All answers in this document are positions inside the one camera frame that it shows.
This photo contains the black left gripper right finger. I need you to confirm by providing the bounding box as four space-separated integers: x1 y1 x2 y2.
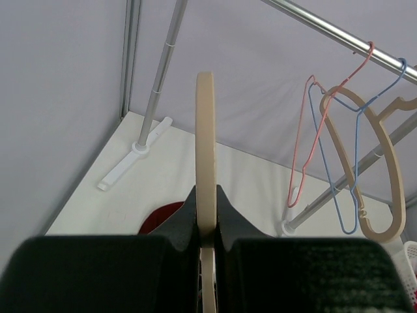
215 187 413 312

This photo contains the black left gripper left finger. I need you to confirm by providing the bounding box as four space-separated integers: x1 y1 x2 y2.
1 192 199 312

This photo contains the dark maroon t shirt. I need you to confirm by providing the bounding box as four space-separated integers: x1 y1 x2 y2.
138 201 184 235

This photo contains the beige wooden hanger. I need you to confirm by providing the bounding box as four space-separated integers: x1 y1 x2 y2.
319 87 416 244

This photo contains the pink thin hanger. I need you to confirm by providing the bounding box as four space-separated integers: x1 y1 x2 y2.
287 40 375 209

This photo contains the light blue thin hanger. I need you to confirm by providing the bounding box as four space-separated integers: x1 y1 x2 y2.
308 57 409 235

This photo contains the silver clothes rack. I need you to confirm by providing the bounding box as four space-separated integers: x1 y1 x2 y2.
98 1 416 233

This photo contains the white perforated plastic basket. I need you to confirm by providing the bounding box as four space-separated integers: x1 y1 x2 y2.
392 241 416 309

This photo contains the aluminium corner frame post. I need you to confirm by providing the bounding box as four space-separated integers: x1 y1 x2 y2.
119 0 142 119

